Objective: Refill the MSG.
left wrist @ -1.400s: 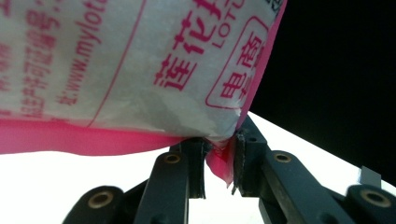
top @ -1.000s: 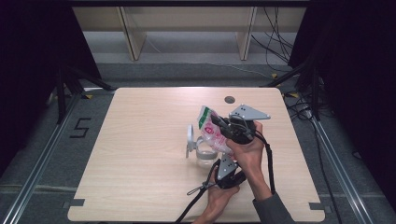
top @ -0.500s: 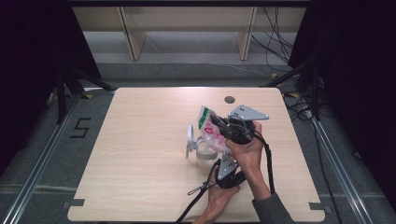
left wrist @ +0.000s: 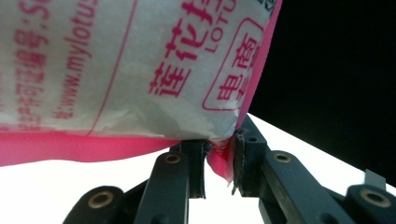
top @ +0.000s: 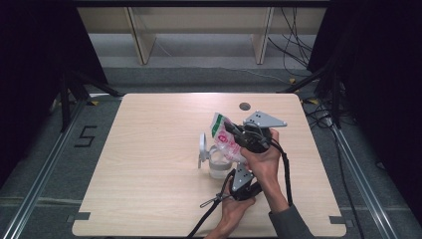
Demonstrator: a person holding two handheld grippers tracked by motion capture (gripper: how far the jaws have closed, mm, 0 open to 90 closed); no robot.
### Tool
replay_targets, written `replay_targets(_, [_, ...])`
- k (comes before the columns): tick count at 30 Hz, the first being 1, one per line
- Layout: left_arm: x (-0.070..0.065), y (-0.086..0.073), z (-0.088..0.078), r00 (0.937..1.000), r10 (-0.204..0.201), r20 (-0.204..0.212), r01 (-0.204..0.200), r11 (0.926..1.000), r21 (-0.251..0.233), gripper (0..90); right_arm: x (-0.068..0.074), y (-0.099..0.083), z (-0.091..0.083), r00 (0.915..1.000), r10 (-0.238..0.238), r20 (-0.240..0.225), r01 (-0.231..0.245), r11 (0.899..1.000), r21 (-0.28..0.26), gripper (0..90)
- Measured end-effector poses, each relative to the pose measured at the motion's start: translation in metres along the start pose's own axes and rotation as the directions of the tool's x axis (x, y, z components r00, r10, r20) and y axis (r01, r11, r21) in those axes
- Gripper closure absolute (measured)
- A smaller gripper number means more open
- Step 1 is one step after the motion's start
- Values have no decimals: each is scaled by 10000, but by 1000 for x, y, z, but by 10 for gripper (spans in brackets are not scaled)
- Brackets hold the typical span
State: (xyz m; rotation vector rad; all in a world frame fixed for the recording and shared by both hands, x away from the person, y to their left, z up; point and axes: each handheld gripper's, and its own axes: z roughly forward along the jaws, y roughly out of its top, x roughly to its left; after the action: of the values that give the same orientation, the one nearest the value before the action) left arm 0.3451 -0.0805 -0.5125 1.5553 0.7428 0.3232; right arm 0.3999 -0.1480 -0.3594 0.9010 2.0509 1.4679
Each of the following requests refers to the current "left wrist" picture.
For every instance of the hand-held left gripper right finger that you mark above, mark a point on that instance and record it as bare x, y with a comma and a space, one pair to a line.
247, 161

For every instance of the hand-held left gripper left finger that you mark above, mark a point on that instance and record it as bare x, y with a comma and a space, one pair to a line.
195, 168

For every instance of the pink and white plastic bag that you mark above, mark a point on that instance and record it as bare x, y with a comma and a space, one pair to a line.
124, 68

